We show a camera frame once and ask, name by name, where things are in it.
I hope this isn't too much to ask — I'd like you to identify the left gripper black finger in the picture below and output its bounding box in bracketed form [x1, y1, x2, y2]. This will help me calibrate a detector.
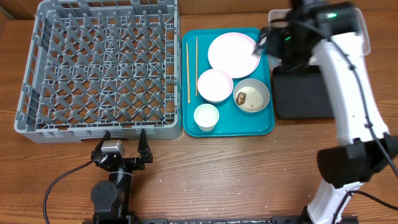
[137, 129, 153, 163]
[95, 131, 111, 152]

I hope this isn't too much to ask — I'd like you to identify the large pink plate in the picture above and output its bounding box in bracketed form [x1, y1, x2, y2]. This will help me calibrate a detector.
[208, 32, 261, 78]

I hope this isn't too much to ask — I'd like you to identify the grey bowl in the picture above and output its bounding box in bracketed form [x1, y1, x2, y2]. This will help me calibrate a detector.
[233, 78, 271, 113]

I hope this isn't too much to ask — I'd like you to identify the white cup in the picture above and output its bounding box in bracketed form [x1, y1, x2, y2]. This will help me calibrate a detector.
[193, 104, 220, 132]

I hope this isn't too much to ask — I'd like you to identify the brown food scrap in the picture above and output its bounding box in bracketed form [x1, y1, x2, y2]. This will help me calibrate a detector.
[235, 92, 246, 105]

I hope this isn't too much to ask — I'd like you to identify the pink bowl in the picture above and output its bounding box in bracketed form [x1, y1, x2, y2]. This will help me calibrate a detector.
[197, 68, 233, 103]

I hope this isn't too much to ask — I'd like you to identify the wooden chopstick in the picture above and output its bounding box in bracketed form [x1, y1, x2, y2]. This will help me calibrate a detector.
[195, 36, 198, 96]
[186, 43, 191, 104]

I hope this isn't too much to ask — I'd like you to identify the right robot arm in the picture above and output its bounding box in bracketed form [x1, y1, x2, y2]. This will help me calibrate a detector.
[254, 1, 397, 223]

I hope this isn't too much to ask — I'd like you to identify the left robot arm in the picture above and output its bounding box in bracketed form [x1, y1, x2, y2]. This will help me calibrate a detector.
[91, 130, 153, 224]

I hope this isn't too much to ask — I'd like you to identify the clear plastic waste bin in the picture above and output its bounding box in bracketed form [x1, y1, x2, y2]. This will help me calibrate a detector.
[268, 7, 371, 70]

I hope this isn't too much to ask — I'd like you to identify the black waste tray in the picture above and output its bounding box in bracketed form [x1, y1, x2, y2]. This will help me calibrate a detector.
[272, 65, 333, 119]

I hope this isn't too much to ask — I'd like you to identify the grey plastic dish rack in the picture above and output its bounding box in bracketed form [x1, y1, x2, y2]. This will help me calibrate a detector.
[14, 0, 182, 143]

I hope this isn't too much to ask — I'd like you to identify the teal plastic tray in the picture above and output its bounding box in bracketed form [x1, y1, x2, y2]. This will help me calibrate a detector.
[182, 27, 275, 138]

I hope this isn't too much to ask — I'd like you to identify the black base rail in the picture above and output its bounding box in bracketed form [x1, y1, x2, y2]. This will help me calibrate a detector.
[82, 214, 360, 224]

